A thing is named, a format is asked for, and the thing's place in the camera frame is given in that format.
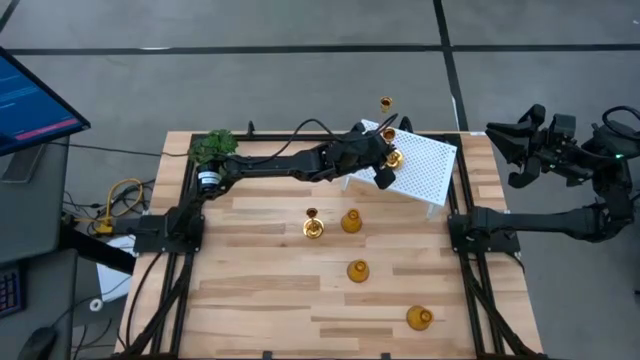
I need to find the computer monitor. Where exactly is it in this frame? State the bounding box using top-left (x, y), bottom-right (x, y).
top-left (0, 47), bottom-right (92, 184)

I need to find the black desk support bar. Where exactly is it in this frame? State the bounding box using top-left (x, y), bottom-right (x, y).
top-left (58, 224), bottom-right (137, 275)

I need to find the short brass candlestick holder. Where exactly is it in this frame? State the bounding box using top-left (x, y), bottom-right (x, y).
top-left (302, 206), bottom-right (326, 241)

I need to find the white paper sheet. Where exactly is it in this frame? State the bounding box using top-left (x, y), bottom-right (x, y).
top-left (94, 234), bottom-right (137, 303)

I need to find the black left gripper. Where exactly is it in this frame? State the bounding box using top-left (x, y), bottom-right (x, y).
top-left (326, 121), bottom-right (399, 192)

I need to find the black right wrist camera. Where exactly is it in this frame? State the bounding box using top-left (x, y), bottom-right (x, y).
top-left (551, 113), bottom-right (577, 138)

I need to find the amber glass candle holder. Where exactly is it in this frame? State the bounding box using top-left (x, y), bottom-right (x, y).
top-left (340, 208), bottom-right (363, 235)
top-left (346, 259), bottom-right (371, 284)
top-left (405, 304), bottom-right (434, 332)

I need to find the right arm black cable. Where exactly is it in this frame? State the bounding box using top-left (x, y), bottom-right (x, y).
top-left (601, 104), bottom-right (640, 142)

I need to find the white perforated metal shelf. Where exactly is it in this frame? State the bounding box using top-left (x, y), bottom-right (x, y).
top-left (341, 118), bottom-right (458, 221)

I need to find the black computer mouse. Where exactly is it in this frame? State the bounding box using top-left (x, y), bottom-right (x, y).
top-left (17, 325), bottom-right (59, 360)

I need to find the yellow cable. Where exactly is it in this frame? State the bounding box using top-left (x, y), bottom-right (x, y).
top-left (93, 178), bottom-right (145, 237)

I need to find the black aluminium table frame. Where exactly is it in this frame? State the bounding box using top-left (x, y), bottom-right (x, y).
top-left (117, 119), bottom-right (551, 360)

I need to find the black keyboard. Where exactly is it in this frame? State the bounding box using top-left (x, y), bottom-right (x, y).
top-left (0, 267), bottom-right (26, 319)

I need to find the green potted plant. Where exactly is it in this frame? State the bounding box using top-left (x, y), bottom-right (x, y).
top-left (188, 128), bottom-right (240, 166)

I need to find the tall brass candlestick holder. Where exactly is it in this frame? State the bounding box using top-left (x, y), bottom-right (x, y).
top-left (381, 126), bottom-right (406, 171)

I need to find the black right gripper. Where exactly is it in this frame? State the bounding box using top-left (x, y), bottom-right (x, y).
top-left (485, 103), bottom-right (597, 191)

